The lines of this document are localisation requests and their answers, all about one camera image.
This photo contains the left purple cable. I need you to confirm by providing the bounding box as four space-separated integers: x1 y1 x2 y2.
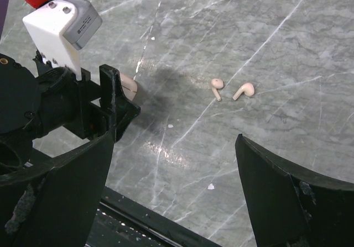
0 0 13 36

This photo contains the pink earbud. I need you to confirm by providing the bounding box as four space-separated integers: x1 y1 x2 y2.
232 82 255 101
211 78 224 102

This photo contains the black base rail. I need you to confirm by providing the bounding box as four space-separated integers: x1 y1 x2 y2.
27 147 222 247

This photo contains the pink earbud charging case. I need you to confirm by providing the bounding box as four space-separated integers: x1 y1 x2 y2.
120 73 138 101

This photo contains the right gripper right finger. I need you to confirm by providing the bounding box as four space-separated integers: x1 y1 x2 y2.
235 134 353 246

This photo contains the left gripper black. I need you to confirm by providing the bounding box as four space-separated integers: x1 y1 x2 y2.
1 54 140 148

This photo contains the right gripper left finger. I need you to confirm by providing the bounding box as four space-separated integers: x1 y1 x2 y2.
1 133 114 246

